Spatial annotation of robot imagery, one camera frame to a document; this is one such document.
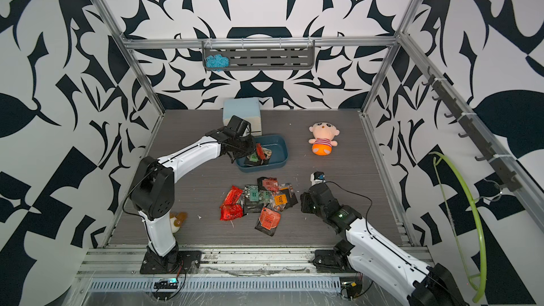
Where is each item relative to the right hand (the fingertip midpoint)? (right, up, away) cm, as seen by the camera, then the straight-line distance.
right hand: (300, 193), depth 84 cm
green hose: (+38, -13, -34) cm, 53 cm away
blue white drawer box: (-23, +35, +17) cm, 45 cm away
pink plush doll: (+14, +23, +17) cm, 32 cm away
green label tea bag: (-20, +13, +14) cm, 27 cm away
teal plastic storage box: (-9, +19, +17) cm, 27 cm away
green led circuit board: (-47, -27, -11) cm, 55 cm away
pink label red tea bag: (-13, +2, +7) cm, 15 cm away
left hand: (-18, +19, +7) cm, 27 cm away
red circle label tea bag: (-12, -10, -2) cm, 16 cm away
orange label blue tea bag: (-6, -3, +3) cm, 7 cm away
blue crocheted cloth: (-35, +54, +7) cm, 64 cm away
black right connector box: (+16, -27, -13) cm, 34 cm away
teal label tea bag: (-18, -2, +2) cm, 19 cm away
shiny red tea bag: (-27, -6, 0) cm, 28 cm away
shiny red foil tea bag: (-27, -2, +4) cm, 28 cm away
